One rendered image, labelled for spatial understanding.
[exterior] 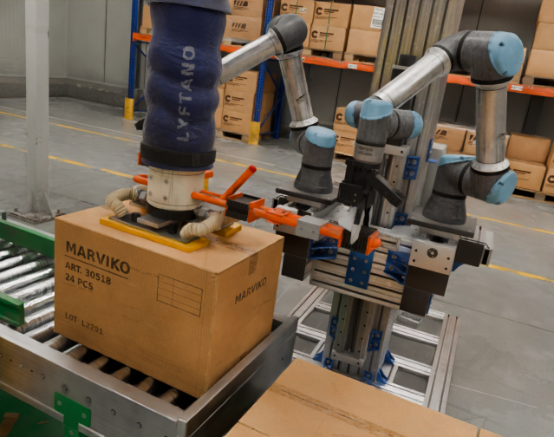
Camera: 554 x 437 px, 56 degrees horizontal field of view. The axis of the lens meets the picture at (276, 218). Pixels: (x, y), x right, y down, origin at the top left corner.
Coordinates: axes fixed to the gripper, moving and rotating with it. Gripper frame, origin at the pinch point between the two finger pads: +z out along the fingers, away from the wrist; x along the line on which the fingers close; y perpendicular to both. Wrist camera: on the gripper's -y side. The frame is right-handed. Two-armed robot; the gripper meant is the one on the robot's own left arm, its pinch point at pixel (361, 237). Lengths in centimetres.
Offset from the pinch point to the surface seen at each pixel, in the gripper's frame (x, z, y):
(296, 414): 8, 54, 7
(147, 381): 22, 53, 49
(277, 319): -30, 48, 32
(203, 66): 5, -37, 51
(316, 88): -824, -1, 357
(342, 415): 0, 54, -5
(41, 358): 36, 49, 76
